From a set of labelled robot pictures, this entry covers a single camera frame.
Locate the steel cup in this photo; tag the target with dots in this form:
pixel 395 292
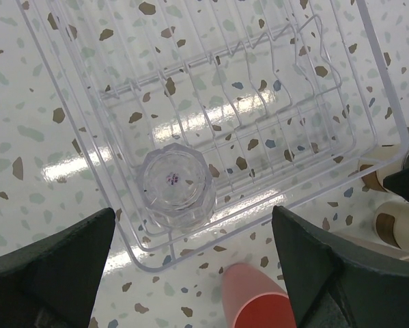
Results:
pixel 391 224
pixel 396 162

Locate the clear faceted glass cup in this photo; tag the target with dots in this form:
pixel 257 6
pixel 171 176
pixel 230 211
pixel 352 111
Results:
pixel 177 188

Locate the coral red plastic cup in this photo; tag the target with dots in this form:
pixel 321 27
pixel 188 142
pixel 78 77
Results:
pixel 251 299

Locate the beige plastic cup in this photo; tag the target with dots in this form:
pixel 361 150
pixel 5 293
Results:
pixel 381 249

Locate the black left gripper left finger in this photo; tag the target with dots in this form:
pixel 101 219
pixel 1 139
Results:
pixel 53 282

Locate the clear wire dish rack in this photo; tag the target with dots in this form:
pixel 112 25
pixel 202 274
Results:
pixel 282 98

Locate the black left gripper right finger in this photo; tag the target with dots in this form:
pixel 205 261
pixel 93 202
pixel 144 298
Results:
pixel 332 282

